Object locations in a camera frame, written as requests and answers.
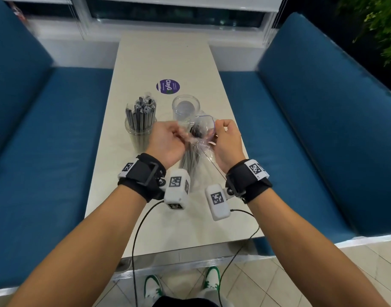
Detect person's right forearm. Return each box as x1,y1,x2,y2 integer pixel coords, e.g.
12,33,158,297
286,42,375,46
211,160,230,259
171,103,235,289
246,188,391,307

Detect person's right hand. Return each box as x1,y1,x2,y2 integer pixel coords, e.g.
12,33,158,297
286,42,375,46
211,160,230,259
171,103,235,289
212,119,247,175

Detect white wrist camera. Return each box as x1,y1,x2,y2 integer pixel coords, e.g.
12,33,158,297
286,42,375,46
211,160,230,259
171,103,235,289
163,168,191,211
204,184,232,222

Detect person's left forearm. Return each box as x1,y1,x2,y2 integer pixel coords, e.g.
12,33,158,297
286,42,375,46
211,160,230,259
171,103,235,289
6,185,151,307

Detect round purple sticker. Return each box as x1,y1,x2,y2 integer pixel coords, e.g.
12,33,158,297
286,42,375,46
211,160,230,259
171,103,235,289
155,78,180,95

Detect small red bottle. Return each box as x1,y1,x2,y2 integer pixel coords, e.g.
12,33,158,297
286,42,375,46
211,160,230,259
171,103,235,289
11,1,26,20

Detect person's black shorts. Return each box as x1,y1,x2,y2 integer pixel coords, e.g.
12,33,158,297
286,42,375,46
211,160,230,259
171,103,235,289
152,292,221,307

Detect clear plastic bag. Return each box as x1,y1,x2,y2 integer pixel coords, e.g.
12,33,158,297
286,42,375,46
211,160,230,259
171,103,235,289
177,114,227,176

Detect bundle of metal straws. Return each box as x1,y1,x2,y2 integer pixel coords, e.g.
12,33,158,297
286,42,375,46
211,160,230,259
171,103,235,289
125,95,158,131
179,123,206,176

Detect clear glass cup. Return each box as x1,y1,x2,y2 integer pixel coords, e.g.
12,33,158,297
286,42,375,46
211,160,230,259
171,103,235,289
124,115,158,154
172,94,201,124

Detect blue cushioned sofa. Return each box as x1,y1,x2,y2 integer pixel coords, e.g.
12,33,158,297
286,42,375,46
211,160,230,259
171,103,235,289
0,0,114,290
219,12,391,256

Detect person's left hand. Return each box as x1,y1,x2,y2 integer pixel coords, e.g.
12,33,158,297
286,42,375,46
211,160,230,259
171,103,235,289
145,120,192,169

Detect black camera cable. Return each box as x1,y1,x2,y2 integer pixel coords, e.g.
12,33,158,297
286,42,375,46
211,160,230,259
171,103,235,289
217,209,261,307
131,200,166,307

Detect white and green sneaker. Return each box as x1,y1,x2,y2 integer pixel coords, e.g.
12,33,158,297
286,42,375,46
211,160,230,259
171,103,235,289
144,275,163,299
203,266,221,291

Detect black wrist strap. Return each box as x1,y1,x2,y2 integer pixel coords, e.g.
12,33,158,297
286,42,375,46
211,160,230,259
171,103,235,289
117,152,167,203
225,159,273,204

